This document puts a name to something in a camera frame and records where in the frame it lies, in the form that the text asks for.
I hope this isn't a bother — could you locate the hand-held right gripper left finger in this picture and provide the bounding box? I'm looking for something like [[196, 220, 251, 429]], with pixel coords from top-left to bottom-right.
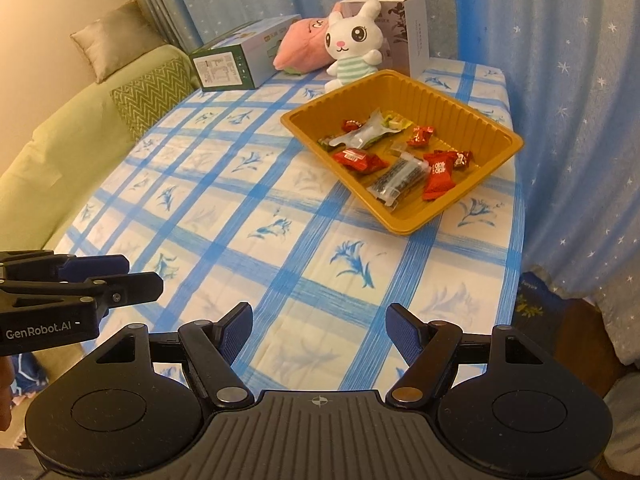
[[85, 302, 254, 409]]

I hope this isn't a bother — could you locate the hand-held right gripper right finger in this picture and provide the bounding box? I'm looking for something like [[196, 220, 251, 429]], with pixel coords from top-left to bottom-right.
[[386, 303, 557, 409]]

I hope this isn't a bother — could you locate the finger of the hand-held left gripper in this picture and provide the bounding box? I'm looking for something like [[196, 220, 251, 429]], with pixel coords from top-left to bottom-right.
[[0, 250, 131, 286], [0, 271, 165, 317]]

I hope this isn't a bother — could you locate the clear packet of dark bar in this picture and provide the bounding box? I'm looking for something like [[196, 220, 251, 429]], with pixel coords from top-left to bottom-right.
[[366, 154, 432, 207]]

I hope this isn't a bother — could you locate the tall red candy packet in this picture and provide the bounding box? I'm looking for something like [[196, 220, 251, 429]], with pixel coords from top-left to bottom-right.
[[422, 150, 458, 202]]

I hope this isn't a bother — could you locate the wide red candy packet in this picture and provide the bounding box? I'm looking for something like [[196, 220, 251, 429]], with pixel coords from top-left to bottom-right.
[[332, 147, 390, 175]]

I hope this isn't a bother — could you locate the silver foil packet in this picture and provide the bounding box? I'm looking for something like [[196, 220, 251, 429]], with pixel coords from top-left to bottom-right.
[[318, 107, 401, 153]]

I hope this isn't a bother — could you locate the yellow plastic tray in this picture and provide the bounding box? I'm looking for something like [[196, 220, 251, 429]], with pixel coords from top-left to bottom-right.
[[280, 70, 525, 237]]

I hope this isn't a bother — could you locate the light green sofa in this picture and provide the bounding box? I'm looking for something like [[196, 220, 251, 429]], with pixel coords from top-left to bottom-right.
[[0, 42, 201, 261]]

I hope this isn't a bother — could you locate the blue printed bag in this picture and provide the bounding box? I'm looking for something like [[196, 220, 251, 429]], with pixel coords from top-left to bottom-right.
[[515, 270, 601, 333]]

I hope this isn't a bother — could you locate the green zigzag cushion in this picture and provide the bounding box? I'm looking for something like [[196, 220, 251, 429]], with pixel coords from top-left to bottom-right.
[[110, 56, 196, 143]]

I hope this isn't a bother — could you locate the beige cushion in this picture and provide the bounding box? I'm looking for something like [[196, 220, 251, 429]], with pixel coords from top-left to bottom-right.
[[70, 0, 171, 84]]

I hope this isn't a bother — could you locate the green and white cardboard box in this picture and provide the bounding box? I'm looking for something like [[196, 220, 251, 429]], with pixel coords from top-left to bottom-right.
[[189, 14, 302, 92]]

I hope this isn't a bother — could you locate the blue star curtain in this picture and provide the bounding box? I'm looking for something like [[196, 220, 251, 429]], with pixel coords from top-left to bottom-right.
[[135, 0, 640, 311]]

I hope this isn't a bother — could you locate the pink plush toy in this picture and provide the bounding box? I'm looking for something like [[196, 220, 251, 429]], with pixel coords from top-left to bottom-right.
[[272, 2, 346, 76]]

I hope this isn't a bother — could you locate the white floral print box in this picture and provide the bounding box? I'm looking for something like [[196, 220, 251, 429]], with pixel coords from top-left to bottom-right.
[[341, 0, 431, 78]]

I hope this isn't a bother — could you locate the white rabbit plush toy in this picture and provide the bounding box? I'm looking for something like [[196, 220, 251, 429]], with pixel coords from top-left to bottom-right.
[[324, 0, 383, 93]]

